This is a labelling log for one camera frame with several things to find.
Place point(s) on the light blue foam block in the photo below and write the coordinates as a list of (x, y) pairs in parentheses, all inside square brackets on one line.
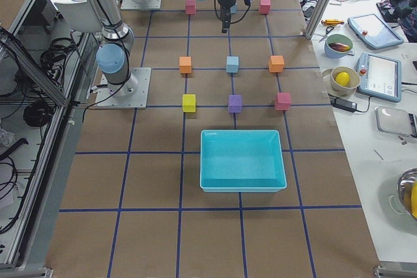
[(232, 64), (234, 9)]

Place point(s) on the crimson foam block near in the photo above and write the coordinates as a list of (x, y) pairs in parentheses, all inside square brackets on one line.
[(190, 7)]

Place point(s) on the crimson foam block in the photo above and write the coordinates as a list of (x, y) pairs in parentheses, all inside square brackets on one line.
[(282, 101), (264, 7), (190, 7)]

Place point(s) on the crimson foam block middle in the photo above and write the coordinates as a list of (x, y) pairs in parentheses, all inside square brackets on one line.
[(264, 7)]

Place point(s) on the orange foam block near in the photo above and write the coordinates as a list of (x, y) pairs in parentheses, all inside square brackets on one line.
[(185, 65)]

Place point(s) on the orange foam block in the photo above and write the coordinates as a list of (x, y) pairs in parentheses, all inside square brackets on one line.
[(276, 63), (185, 65)]

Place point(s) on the orange foam block far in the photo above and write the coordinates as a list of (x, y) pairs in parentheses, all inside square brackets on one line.
[(276, 63)]

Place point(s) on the purple foam block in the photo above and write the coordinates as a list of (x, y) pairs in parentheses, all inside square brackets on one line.
[(235, 103)]

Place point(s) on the yellow foam block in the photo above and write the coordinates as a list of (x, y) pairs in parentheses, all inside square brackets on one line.
[(189, 103)]

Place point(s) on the crimson foam block right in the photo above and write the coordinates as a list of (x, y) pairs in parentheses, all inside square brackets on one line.
[(282, 101)]

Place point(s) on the orange yellow tool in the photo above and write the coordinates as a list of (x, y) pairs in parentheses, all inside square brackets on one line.
[(332, 22)]

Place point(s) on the scissors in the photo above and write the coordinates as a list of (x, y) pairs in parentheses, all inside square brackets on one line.
[(328, 30)]

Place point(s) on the blue bowl with fruit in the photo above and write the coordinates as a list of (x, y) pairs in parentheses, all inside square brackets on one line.
[(330, 53)]

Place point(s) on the beige plate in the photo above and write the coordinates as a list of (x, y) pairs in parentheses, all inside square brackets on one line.
[(326, 78)]

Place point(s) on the red fruit in bowl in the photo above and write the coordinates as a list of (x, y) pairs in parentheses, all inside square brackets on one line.
[(340, 47)]

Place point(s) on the yellow lemon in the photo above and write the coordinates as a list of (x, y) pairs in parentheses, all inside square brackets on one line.
[(342, 79)]

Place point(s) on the beige bowl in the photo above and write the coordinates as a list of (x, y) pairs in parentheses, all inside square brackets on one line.
[(353, 83)]

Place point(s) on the cyan plastic tray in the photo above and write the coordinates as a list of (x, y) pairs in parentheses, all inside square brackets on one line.
[(246, 161)]

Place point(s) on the black power adapter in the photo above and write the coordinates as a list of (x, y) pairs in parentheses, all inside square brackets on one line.
[(343, 104)]

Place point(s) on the teach pendant upper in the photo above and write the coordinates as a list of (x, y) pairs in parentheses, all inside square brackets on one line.
[(374, 32)]

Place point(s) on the teach pendant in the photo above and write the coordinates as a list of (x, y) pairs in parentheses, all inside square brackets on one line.
[(374, 32), (380, 77)]

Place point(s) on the teach pendant lower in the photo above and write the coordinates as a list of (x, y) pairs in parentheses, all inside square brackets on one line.
[(380, 77)]

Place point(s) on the grey kitchen scale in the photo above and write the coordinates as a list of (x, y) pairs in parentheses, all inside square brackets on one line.
[(396, 121)]

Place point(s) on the steel bowl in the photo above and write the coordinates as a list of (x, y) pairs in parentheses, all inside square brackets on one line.
[(404, 201)]

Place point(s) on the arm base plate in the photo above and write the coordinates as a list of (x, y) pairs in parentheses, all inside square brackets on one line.
[(141, 5), (134, 93)]

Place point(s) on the aluminium frame post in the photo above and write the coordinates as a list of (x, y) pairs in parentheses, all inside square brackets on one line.
[(321, 1)]

